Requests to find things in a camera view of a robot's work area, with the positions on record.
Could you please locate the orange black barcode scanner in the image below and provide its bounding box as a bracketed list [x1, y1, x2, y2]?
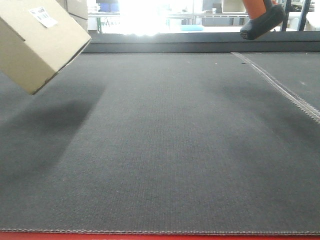
[240, 0, 286, 41]

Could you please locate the red conveyor frame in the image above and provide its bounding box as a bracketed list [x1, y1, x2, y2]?
[0, 231, 320, 240]

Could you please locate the black conveyor belt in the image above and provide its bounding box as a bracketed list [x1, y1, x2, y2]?
[0, 52, 320, 235]

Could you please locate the small cardboard package box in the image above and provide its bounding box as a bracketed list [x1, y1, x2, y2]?
[0, 0, 91, 95]

